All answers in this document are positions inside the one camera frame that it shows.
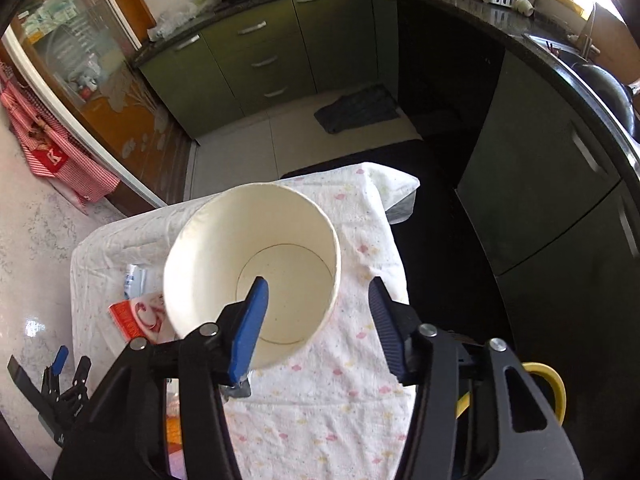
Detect red white milk carton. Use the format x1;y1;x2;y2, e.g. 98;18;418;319
108;292;176;344

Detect white paper cup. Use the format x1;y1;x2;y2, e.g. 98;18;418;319
163;183;341;370

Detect white blue plastic wrapper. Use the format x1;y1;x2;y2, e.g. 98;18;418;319
124;263;146;300

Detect yellow rimmed trash bin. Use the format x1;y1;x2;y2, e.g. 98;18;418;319
456;360;567;432

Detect green kitchen cabinets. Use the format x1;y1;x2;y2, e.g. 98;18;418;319
138;0;378;139

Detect white patterned tablecloth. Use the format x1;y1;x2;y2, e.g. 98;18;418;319
70;162;420;479

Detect dark floor mat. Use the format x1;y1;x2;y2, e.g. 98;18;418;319
314;84;399;134

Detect red checkered apron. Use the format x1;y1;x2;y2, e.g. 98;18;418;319
1;64;120;211

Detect black pan in sink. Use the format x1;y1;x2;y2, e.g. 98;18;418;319
572;62;639;141

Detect white plastic bag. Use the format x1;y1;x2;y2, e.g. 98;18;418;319
148;1;198;42

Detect glass sliding door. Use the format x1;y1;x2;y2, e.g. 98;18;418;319
2;0;194;208

